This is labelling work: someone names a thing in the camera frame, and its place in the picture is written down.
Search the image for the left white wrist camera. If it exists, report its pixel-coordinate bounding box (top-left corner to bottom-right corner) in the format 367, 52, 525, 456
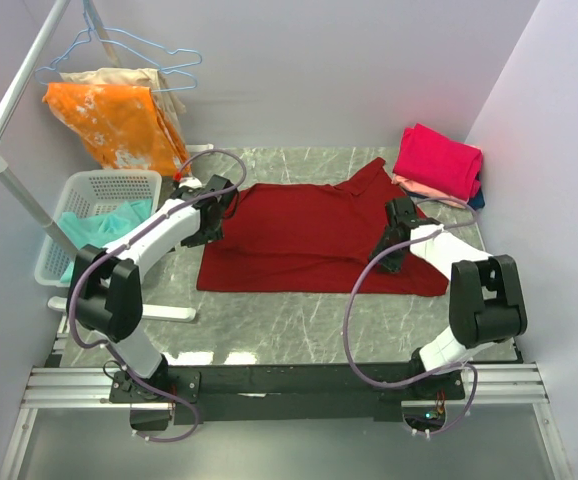
172, 175, 203, 191

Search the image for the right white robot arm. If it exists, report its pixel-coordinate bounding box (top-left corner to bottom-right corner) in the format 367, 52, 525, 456
370, 197, 528, 399

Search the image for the aluminium frame rail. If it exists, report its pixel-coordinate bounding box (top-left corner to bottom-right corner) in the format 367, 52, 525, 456
0, 363, 570, 479

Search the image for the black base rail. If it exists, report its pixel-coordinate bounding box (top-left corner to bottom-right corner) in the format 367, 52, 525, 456
109, 364, 466, 430

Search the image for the white clothes rack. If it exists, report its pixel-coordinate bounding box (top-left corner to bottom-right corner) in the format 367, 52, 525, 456
0, 1, 200, 336

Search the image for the folded pink t shirt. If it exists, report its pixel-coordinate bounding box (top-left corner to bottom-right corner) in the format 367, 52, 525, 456
393, 124, 484, 201

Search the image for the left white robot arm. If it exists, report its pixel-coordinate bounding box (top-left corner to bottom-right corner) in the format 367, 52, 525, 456
67, 175, 238, 402

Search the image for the teal t shirt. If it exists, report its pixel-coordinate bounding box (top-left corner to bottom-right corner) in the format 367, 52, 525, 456
57, 199, 154, 282

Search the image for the orange patterned cloth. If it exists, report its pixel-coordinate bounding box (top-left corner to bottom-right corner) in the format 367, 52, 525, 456
43, 83, 191, 177

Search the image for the folded navy t shirt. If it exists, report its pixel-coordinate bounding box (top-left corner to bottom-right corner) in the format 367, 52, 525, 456
468, 180, 486, 210

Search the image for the dark red t shirt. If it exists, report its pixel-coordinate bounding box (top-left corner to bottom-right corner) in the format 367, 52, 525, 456
196, 157, 449, 297

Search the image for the folded salmon t shirt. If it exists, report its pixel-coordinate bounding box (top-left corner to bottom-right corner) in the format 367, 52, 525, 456
391, 174, 468, 209

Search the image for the white laundry basket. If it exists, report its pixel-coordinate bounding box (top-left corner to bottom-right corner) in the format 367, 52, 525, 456
34, 168, 164, 288

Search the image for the beige cloth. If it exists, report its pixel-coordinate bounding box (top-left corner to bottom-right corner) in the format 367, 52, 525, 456
60, 68, 186, 140

